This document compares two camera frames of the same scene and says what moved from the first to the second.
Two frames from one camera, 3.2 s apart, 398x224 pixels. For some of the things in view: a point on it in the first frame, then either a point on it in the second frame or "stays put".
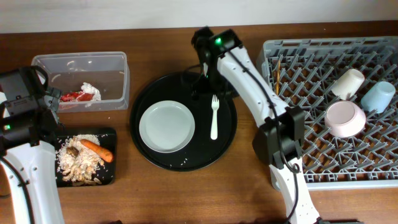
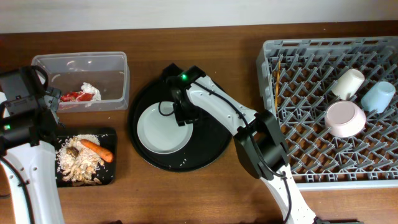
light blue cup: x=377 y=98 stays put
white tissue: x=87 y=88 stays put
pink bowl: x=344 y=118 stays put
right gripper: x=203 y=89 → x=180 y=116
